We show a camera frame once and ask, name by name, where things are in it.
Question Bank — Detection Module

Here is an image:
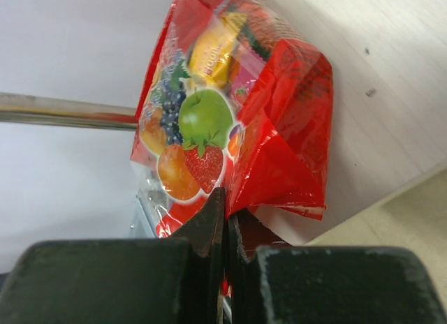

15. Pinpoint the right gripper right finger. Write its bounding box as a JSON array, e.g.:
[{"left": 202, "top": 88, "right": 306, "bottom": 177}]
[{"left": 228, "top": 212, "right": 446, "bottom": 323}]

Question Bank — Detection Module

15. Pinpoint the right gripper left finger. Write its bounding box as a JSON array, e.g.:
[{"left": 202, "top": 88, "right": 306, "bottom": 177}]
[{"left": 1, "top": 188, "right": 226, "bottom": 323}]

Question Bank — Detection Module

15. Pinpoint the red fruit candy bag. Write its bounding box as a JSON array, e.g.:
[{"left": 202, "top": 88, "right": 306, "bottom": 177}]
[{"left": 131, "top": 0, "right": 333, "bottom": 238}]

